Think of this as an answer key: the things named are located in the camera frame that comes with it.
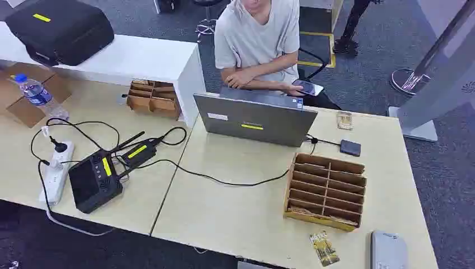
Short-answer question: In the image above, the white power strip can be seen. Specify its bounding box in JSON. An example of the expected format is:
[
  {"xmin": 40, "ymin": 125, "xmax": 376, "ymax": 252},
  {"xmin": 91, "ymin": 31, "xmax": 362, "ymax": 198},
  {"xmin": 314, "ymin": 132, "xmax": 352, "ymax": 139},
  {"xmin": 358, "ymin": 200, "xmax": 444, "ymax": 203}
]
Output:
[{"xmin": 38, "ymin": 140, "xmax": 75, "ymax": 206}]

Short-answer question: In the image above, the grey laptop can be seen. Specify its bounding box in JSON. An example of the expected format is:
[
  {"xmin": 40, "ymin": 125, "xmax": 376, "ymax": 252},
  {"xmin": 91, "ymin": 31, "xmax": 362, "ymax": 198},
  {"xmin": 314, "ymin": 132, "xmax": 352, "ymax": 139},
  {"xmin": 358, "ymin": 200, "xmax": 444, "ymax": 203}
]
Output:
[{"xmin": 193, "ymin": 87, "xmax": 319, "ymax": 149}]

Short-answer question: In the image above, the black router with antennas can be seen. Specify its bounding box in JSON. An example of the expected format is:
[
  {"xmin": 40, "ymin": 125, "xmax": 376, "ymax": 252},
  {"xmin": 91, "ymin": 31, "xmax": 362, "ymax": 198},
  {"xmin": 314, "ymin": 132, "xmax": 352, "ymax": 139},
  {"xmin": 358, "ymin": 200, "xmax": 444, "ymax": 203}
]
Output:
[{"xmin": 68, "ymin": 131, "xmax": 146, "ymax": 215}]

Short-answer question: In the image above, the smartphone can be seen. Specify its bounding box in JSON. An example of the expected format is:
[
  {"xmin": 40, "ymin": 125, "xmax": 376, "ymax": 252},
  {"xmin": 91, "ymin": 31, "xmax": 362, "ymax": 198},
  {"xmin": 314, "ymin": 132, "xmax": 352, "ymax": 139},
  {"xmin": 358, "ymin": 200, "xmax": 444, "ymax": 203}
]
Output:
[{"xmin": 292, "ymin": 78, "xmax": 324, "ymax": 97}]

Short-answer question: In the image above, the long black cable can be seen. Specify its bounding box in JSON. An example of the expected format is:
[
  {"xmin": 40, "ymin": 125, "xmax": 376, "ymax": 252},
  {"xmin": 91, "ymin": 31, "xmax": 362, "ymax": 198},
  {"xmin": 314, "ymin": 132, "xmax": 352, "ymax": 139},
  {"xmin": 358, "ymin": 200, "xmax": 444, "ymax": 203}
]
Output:
[{"xmin": 135, "ymin": 142, "xmax": 318, "ymax": 188}]

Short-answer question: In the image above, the wooden slotted card box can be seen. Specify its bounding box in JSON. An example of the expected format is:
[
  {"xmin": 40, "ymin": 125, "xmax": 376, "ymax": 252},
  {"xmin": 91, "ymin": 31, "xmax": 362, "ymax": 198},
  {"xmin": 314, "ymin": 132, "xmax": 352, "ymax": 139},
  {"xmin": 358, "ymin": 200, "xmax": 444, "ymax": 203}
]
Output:
[{"xmin": 283, "ymin": 152, "xmax": 367, "ymax": 233}]

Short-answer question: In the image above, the white cabinet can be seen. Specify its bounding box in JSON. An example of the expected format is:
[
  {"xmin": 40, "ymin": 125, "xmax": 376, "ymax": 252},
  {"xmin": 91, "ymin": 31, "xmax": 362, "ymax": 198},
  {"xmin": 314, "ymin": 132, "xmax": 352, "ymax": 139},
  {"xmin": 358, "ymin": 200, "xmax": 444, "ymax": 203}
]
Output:
[{"xmin": 299, "ymin": 0, "xmax": 345, "ymax": 34}]

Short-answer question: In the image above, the black hub cable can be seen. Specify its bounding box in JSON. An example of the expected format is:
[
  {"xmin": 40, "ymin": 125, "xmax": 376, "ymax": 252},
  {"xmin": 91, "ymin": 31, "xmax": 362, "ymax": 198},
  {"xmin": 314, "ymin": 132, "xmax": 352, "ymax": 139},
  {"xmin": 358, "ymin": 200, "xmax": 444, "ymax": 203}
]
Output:
[{"xmin": 304, "ymin": 134, "xmax": 342, "ymax": 146}]

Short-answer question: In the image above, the black cable with plug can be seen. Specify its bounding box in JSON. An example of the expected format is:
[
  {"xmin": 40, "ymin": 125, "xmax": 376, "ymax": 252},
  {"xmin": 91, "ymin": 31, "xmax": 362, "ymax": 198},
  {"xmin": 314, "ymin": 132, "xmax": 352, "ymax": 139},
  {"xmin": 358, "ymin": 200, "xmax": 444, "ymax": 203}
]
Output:
[{"xmin": 29, "ymin": 117, "xmax": 122, "ymax": 166}]

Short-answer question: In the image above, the brown cardboard box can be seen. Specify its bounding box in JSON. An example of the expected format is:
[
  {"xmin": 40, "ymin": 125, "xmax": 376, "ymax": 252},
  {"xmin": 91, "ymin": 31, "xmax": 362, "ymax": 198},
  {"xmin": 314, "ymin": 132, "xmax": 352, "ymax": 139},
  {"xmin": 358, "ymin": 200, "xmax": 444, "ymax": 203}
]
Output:
[{"xmin": 0, "ymin": 62, "xmax": 72, "ymax": 129}]

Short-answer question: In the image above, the black carry case yellow label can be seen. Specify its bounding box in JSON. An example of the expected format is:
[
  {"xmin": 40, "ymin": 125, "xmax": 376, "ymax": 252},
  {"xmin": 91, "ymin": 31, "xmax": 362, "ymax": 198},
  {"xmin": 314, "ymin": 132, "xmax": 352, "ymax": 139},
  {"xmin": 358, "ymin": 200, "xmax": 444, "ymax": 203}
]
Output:
[{"xmin": 4, "ymin": 0, "xmax": 115, "ymax": 68}]

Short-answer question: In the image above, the white power cable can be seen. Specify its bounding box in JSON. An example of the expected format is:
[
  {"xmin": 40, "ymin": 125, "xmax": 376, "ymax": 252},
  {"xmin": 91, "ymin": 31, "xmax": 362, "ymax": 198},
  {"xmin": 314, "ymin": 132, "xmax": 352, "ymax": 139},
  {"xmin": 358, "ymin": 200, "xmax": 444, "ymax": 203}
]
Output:
[{"xmin": 37, "ymin": 200, "xmax": 117, "ymax": 238}]

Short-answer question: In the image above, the clear water bottle blue cap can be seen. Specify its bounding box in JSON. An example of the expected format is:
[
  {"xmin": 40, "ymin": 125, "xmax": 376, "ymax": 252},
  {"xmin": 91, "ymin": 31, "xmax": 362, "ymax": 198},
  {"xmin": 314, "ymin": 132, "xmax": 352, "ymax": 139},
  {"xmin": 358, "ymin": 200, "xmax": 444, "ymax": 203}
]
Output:
[{"xmin": 14, "ymin": 73, "xmax": 70, "ymax": 122}]

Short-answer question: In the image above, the black chair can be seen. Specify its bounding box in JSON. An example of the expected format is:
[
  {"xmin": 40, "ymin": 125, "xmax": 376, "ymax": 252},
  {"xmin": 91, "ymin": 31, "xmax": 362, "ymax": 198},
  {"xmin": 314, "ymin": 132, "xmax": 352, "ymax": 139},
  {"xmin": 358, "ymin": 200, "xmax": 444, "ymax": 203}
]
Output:
[{"xmin": 296, "ymin": 47, "xmax": 330, "ymax": 81}]

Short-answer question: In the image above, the person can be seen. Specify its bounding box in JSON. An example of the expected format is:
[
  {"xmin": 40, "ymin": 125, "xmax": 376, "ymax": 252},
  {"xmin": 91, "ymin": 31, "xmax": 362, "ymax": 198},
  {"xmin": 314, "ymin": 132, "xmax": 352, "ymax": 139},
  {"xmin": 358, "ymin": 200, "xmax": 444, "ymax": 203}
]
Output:
[{"xmin": 214, "ymin": 0, "xmax": 342, "ymax": 111}]

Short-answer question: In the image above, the chrome stool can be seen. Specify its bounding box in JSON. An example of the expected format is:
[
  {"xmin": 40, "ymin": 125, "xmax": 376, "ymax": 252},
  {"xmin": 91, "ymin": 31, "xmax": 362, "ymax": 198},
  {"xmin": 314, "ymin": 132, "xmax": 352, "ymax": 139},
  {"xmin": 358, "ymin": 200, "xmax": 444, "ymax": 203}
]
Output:
[{"xmin": 193, "ymin": 0, "xmax": 225, "ymax": 42}]

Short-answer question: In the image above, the black looped adapter cable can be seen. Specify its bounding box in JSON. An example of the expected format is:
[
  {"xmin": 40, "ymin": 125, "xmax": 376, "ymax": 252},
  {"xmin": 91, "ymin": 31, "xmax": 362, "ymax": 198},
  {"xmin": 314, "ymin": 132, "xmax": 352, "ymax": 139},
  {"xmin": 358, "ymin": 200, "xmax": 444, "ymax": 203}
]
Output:
[{"xmin": 153, "ymin": 127, "xmax": 188, "ymax": 147}]

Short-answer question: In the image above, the pale printed card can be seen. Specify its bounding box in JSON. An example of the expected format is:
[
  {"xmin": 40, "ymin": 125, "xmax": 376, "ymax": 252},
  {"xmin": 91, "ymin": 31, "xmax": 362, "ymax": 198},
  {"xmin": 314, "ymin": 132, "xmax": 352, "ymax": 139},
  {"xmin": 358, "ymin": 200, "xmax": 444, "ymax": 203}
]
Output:
[{"xmin": 336, "ymin": 111, "xmax": 354, "ymax": 131}]

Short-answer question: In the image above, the black leg with foot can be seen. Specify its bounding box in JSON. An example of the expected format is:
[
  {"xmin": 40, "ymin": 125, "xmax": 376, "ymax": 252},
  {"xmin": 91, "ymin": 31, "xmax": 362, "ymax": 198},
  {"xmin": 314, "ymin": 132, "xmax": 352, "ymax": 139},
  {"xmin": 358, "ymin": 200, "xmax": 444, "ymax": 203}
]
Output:
[{"xmin": 333, "ymin": 0, "xmax": 383, "ymax": 57}]

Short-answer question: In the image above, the wooden card box under shelf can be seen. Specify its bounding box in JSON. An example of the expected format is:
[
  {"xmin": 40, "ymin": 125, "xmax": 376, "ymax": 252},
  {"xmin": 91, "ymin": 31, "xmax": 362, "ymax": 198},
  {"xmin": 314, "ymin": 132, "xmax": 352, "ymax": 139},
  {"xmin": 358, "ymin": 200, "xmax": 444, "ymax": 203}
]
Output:
[{"xmin": 126, "ymin": 78, "xmax": 183, "ymax": 120}]

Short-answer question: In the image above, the white floor stand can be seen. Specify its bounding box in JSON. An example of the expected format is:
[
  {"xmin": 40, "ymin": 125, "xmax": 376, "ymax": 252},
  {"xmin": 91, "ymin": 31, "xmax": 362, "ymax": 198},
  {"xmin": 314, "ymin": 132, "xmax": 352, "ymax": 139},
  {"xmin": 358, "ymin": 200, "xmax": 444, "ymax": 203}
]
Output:
[{"xmin": 388, "ymin": 33, "xmax": 475, "ymax": 142}]

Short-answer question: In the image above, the black adapter yellow label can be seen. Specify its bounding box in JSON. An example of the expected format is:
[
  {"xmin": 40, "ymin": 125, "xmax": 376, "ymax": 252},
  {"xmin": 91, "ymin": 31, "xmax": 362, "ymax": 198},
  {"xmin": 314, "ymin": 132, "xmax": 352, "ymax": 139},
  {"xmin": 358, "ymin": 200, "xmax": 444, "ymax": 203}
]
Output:
[{"xmin": 120, "ymin": 140, "xmax": 157, "ymax": 170}]

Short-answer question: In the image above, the white desk shelf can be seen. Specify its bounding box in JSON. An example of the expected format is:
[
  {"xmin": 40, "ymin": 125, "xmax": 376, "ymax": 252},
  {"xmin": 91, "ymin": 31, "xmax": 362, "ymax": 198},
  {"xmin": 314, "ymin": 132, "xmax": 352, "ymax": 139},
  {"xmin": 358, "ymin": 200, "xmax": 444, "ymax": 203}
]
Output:
[{"xmin": 0, "ymin": 21, "xmax": 207, "ymax": 129}]

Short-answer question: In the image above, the chrome stanchion pole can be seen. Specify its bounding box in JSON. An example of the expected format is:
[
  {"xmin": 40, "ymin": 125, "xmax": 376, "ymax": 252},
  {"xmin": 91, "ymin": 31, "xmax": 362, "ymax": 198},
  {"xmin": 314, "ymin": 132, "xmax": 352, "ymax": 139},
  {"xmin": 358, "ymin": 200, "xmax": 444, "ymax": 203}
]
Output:
[{"xmin": 389, "ymin": 0, "xmax": 475, "ymax": 96}]

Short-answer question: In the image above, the thin black cable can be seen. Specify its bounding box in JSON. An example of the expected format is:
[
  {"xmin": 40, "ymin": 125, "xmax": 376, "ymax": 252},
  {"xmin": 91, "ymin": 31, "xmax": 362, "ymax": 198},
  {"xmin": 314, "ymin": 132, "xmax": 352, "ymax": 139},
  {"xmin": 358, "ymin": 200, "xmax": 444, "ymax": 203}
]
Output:
[{"xmin": 36, "ymin": 159, "xmax": 53, "ymax": 216}]

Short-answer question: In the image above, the yellow printed card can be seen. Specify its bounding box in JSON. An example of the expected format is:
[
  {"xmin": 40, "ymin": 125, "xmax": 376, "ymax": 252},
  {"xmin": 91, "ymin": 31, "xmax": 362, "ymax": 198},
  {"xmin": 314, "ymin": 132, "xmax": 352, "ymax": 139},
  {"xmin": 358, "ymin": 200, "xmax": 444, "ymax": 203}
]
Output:
[{"xmin": 309, "ymin": 230, "xmax": 341, "ymax": 268}]

